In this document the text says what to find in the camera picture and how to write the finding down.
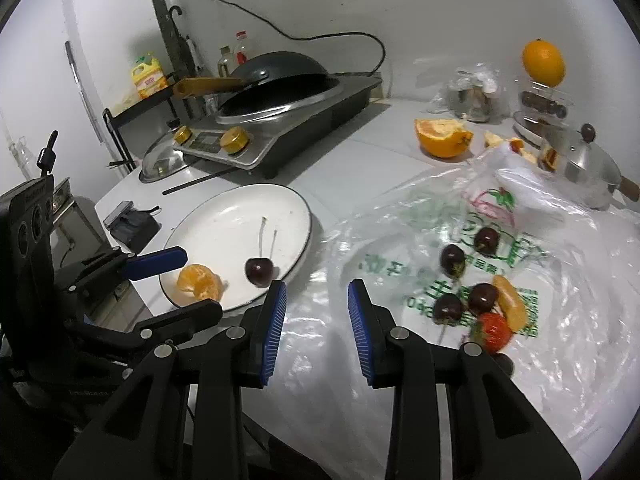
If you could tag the glass pan lid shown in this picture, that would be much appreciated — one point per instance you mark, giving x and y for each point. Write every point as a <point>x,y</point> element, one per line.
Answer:
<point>165,160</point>

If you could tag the silver pot with lid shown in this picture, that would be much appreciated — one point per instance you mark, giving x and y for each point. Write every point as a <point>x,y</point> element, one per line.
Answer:
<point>585,170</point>

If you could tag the orange peel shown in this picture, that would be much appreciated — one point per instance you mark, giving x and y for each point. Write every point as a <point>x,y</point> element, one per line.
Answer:
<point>495,138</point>

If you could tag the black battery charger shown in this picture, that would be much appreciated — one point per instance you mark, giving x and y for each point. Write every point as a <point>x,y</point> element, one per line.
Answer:
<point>132,230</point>

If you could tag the black chopstick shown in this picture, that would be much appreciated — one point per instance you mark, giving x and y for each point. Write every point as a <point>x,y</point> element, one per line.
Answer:
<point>200,181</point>

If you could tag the red capped bottle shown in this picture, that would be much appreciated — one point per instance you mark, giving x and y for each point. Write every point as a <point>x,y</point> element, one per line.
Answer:
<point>241,52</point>

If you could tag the dark red cherry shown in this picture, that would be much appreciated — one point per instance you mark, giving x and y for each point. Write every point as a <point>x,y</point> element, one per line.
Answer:
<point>447,308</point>
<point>482,298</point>
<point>260,271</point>
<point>486,241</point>
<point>452,260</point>

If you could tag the cut half orange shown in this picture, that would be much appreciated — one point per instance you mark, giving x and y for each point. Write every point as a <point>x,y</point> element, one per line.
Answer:
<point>440,140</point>

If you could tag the grey vertical pipe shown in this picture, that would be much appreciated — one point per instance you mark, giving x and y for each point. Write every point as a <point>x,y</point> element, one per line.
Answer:
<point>157,10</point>

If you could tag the metal wall bar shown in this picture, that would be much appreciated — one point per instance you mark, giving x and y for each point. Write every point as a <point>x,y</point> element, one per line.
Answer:
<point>75,75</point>

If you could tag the whole orange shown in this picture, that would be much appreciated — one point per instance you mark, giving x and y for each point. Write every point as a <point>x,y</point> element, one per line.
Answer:
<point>544,62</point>

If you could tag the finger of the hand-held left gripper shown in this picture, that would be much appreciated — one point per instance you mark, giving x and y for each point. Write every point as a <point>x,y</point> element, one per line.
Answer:
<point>155,262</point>
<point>180,317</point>

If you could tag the clear printed plastic bag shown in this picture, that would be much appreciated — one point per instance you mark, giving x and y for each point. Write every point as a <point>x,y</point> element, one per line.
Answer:
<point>575,360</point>

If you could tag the red strawberry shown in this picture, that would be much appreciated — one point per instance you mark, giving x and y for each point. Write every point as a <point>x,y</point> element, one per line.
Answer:
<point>494,332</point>

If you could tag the silver induction cooker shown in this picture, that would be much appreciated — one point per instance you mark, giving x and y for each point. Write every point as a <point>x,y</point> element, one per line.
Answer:
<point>310,115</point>

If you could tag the black umbrella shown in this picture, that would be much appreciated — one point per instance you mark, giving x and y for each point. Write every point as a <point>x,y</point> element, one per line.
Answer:
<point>177,40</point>

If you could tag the glass jar with dates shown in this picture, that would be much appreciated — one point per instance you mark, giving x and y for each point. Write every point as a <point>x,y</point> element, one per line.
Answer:
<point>542,102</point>

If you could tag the small crumpled plastic bag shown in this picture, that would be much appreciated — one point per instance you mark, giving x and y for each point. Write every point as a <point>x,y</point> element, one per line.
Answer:
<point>470,95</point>

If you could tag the yellow detergent bottle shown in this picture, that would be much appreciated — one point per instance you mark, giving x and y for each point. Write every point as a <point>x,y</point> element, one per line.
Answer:
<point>150,77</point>

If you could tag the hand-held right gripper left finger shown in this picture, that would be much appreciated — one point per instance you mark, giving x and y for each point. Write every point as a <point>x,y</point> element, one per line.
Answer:
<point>272,330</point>

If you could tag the black metal rack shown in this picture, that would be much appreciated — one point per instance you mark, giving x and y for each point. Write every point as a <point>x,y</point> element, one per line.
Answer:
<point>140,102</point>

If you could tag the peeled orange segment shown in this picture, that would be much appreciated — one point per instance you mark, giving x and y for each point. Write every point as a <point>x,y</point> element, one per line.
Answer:
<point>200,282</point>

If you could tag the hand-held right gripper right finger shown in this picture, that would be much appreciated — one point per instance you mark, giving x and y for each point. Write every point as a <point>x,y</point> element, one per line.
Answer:
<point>359,335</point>

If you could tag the white round plate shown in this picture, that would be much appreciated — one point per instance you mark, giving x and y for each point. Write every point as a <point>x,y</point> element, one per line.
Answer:
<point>225,225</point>

